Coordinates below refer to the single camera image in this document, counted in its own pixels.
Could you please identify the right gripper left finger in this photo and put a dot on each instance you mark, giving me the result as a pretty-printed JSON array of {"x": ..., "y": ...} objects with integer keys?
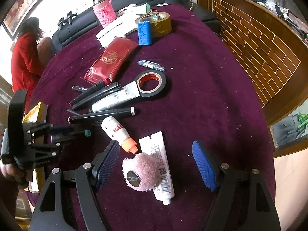
[{"x": 88, "y": 178}]

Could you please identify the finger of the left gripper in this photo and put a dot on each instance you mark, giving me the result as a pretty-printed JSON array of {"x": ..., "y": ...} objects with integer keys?
[
  {"x": 48, "y": 129},
  {"x": 44, "y": 142}
]

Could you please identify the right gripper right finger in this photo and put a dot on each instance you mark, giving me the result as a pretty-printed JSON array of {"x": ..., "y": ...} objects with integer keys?
[{"x": 242, "y": 199}]

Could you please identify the teal capped black marker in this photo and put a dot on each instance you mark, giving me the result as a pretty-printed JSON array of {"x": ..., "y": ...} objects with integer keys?
[{"x": 68, "y": 136}]

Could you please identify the pink fluffy hair clip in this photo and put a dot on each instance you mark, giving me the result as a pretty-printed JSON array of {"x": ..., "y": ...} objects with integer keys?
[{"x": 141, "y": 172}]

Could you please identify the white bottle orange cap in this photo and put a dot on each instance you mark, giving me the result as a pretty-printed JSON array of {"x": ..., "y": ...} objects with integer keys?
[{"x": 118, "y": 133}]

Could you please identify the red capped black marker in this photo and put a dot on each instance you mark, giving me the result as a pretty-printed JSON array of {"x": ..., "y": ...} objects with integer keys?
[{"x": 90, "y": 90}]

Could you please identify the yellow capped black marker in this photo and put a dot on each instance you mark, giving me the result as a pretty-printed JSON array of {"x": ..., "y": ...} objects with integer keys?
[{"x": 96, "y": 96}]

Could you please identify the white capped black marker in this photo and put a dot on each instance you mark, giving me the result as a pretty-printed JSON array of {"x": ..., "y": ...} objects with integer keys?
[{"x": 101, "y": 115}]

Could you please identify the white L'Occitane cream tube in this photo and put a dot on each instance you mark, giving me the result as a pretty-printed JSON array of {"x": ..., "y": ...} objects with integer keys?
[{"x": 125, "y": 94}]

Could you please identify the black electrical tape roll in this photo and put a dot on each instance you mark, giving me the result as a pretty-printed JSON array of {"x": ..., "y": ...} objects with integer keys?
[{"x": 150, "y": 83}]

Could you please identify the black ballpoint pen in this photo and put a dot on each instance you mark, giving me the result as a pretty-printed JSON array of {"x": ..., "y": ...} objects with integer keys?
[{"x": 73, "y": 112}]

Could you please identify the operator left hand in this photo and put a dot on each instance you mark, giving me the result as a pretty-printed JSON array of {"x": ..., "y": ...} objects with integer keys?
[{"x": 13, "y": 173}]

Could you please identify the small black marker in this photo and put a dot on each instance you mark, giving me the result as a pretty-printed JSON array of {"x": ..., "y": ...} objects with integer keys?
[{"x": 79, "y": 89}]

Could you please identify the person in red coat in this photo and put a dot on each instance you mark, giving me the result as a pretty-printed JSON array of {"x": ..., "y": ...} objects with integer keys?
[{"x": 26, "y": 67}]

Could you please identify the red foil pouch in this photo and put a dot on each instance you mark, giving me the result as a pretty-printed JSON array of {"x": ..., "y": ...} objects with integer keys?
[{"x": 106, "y": 67}]

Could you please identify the small silver tube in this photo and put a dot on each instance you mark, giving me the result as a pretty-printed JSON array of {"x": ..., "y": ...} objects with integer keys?
[{"x": 151, "y": 65}]

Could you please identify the purple velvet table cloth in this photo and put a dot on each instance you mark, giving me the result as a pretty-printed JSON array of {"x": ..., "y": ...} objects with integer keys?
[{"x": 208, "y": 97}]

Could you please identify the pink knitted bottle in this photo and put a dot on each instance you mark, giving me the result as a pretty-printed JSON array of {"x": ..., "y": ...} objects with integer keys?
[{"x": 104, "y": 12}]

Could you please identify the white paper booklet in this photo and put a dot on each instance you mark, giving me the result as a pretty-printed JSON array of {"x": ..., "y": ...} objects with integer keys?
[{"x": 124, "y": 24}]

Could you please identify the blue battery pack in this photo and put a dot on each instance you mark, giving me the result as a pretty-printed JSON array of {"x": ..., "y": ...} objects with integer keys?
[{"x": 144, "y": 33}]

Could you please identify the yellow packing tape roll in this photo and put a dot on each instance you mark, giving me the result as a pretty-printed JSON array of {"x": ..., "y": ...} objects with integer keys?
[{"x": 160, "y": 23}]

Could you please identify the black leather sofa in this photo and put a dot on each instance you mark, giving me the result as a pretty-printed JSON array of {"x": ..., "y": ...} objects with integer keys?
[{"x": 87, "y": 20}]

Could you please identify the framed wall picture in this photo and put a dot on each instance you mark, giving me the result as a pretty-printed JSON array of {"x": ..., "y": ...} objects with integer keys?
[{"x": 19, "y": 12}]

